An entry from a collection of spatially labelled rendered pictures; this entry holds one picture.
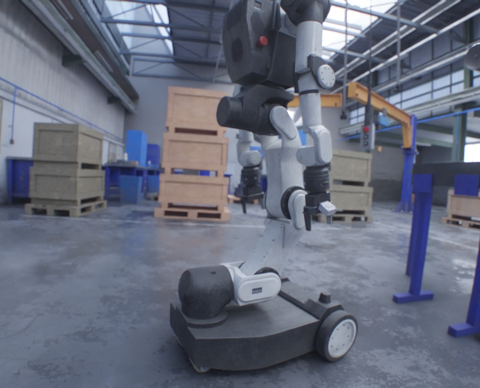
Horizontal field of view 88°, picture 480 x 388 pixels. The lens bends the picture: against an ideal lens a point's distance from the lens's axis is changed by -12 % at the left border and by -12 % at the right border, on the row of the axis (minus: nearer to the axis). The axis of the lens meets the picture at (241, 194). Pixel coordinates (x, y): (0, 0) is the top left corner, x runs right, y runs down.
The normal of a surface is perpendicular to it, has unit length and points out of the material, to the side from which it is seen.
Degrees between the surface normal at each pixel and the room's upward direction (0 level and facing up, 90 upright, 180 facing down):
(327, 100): 90
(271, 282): 90
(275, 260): 90
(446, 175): 90
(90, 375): 0
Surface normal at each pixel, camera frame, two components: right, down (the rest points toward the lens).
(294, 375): 0.07, -1.00
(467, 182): -0.98, -0.05
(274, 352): 0.50, 0.08
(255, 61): 0.43, 0.50
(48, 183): 0.10, 0.07
